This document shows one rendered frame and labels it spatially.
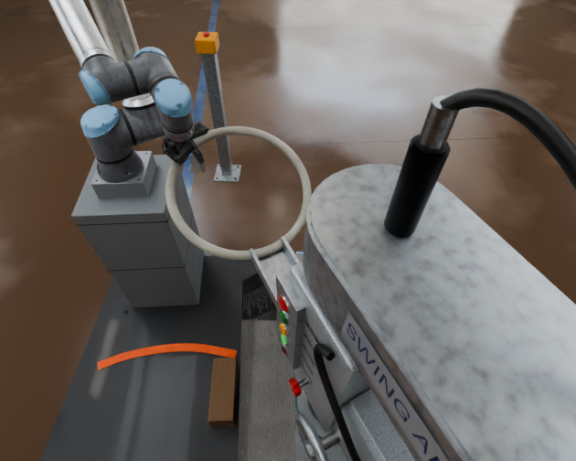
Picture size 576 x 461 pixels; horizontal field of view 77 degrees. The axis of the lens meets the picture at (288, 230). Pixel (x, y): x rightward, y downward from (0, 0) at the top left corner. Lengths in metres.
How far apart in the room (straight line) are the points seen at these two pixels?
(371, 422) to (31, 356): 2.15
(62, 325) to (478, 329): 2.38
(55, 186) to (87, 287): 1.08
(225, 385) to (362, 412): 1.36
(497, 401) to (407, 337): 0.09
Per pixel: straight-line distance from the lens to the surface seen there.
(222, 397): 1.98
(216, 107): 2.67
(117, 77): 1.11
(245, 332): 1.56
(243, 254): 1.16
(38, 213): 3.27
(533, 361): 0.45
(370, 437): 0.70
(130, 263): 2.03
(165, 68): 1.13
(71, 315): 2.59
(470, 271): 0.48
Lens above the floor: 2.03
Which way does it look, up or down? 51 degrees down
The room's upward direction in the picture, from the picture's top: 1 degrees clockwise
